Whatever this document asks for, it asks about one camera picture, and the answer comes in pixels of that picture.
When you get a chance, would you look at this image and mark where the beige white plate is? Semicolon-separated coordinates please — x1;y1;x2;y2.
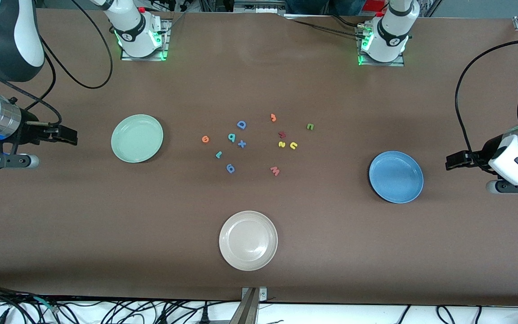
219;211;278;271

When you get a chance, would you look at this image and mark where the black cable on table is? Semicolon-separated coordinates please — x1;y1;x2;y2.
286;13;367;39

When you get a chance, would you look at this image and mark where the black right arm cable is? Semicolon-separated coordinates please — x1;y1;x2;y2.
0;0;113;126

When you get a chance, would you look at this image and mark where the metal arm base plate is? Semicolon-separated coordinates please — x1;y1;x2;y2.
358;25;406;67
121;19;170;61

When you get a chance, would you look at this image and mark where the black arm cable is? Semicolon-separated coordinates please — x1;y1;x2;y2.
0;0;113;126
455;40;518;158

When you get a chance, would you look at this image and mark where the blue plate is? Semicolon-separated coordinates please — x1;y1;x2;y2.
369;151;424;204

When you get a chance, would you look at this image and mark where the person in blue jeans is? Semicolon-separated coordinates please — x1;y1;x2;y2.
285;0;365;16

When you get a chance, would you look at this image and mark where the red box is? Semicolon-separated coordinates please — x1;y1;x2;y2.
362;0;392;13

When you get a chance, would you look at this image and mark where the grey power strip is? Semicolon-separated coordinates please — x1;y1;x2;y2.
234;0;286;14

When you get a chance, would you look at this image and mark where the teal floor cable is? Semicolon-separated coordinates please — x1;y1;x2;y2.
34;297;57;313

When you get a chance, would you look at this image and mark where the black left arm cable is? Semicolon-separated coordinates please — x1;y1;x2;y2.
455;40;518;158

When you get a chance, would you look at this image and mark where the aluminium table bracket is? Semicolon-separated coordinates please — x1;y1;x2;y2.
230;287;268;324

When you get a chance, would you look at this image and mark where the pale green plate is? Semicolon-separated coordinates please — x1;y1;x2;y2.
111;114;164;163

